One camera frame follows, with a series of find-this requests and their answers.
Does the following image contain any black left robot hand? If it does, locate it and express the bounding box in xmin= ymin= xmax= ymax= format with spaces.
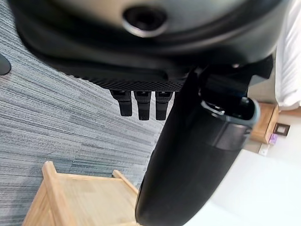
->
xmin=6 ymin=0 xmax=292 ymax=226

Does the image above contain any white bed sheet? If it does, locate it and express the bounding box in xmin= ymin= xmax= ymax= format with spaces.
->
xmin=275 ymin=0 xmax=301 ymax=110

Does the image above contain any wooden nightstand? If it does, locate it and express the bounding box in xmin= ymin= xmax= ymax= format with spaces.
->
xmin=249 ymin=101 xmax=279 ymax=144

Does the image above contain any dark robot foot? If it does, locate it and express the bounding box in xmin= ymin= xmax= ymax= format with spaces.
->
xmin=0 ymin=54 xmax=12 ymax=76

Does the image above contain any light wooden table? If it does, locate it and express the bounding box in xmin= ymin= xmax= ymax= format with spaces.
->
xmin=21 ymin=161 xmax=140 ymax=226

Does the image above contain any dark wall switch panel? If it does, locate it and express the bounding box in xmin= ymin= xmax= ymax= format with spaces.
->
xmin=275 ymin=123 xmax=291 ymax=137

